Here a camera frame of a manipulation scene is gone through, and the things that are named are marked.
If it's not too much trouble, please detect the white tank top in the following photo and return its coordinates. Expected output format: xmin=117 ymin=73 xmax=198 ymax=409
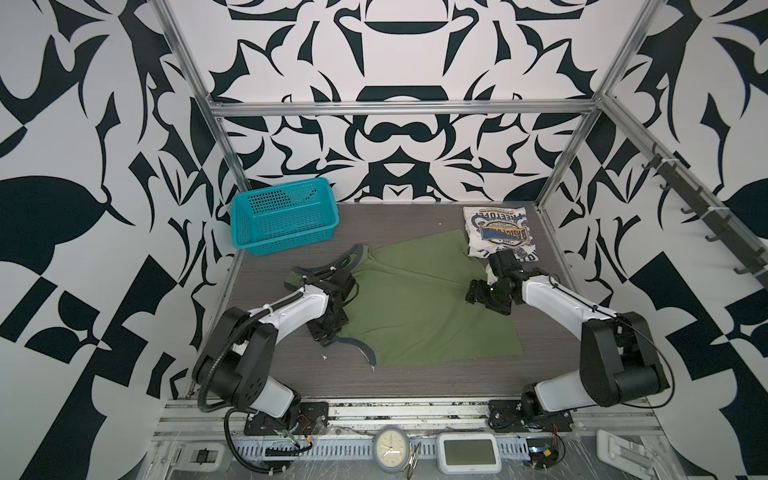
xmin=462 ymin=206 xmax=539 ymax=263

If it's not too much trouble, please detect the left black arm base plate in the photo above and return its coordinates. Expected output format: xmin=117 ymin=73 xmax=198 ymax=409
xmin=244 ymin=401 xmax=330 ymax=436

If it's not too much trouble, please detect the teal plastic basket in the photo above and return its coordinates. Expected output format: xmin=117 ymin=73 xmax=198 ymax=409
xmin=231 ymin=178 xmax=340 ymax=256

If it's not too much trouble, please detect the white digital display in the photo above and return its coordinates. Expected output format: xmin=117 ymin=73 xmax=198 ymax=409
xmin=436 ymin=432 xmax=501 ymax=475

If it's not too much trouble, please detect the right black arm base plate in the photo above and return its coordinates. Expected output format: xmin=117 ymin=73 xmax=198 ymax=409
xmin=487 ymin=399 xmax=573 ymax=433

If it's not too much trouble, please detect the horizontal aluminium frame bar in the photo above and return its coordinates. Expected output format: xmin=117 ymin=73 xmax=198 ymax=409
xmin=209 ymin=99 xmax=596 ymax=118

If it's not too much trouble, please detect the small green circuit board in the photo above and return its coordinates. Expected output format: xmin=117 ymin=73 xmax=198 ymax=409
xmin=525 ymin=435 xmax=566 ymax=471

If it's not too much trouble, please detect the black corrugated cable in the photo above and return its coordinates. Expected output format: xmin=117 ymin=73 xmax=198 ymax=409
xmin=223 ymin=407 xmax=295 ymax=475

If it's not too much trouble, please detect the round analog clock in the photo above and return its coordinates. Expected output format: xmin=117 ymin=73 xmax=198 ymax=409
xmin=373 ymin=425 xmax=412 ymax=474

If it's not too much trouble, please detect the white plastic stand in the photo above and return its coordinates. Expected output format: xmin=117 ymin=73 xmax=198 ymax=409
xmin=596 ymin=430 xmax=654 ymax=480

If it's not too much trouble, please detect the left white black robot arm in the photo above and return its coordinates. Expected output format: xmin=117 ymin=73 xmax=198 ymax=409
xmin=192 ymin=267 xmax=357 ymax=424

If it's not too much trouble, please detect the green tank top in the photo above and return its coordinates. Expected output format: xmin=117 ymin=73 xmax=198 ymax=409
xmin=284 ymin=229 xmax=525 ymax=368

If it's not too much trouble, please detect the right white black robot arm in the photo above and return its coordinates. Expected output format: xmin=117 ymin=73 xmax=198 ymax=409
xmin=465 ymin=251 xmax=677 ymax=426

